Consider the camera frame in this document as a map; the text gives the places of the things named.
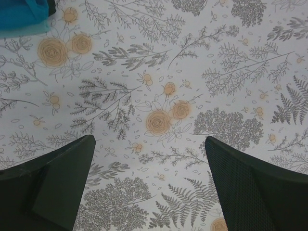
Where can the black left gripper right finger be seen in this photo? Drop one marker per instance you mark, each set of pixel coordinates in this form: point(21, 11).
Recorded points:
point(255, 195)

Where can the floral patterned tablecloth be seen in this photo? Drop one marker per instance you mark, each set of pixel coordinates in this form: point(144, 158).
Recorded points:
point(150, 80)

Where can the teal folded t shirt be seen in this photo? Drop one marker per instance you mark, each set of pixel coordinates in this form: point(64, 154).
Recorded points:
point(25, 17)

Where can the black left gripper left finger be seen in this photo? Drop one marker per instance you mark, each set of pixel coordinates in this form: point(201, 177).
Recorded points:
point(44, 194)

